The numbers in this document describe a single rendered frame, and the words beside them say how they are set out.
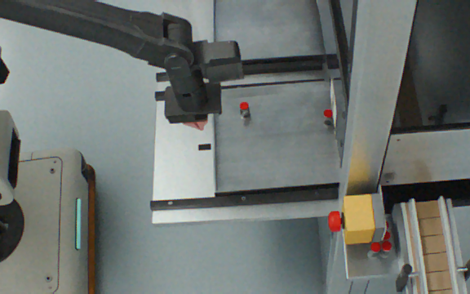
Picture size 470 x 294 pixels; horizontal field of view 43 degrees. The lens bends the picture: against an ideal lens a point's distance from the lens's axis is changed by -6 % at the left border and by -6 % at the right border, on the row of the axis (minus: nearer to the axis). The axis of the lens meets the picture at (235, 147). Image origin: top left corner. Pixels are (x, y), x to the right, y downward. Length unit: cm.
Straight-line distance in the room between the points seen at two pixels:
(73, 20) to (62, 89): 185
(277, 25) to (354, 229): 65
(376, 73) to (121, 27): 38
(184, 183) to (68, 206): 82
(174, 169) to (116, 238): 98
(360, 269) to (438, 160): 29
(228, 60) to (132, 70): 172
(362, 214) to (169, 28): 48
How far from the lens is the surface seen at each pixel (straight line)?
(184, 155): 140
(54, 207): 214
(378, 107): 96
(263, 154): 138
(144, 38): 94
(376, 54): 85
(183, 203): 133
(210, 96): 111
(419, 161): 114
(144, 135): 251
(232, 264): 222
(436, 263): 125
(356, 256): 129
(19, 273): 210
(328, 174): 136
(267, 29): 159
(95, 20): 92
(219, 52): 101
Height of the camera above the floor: 208
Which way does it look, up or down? 60 degrees down
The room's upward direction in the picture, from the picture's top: 10 degrees counter-clockwise
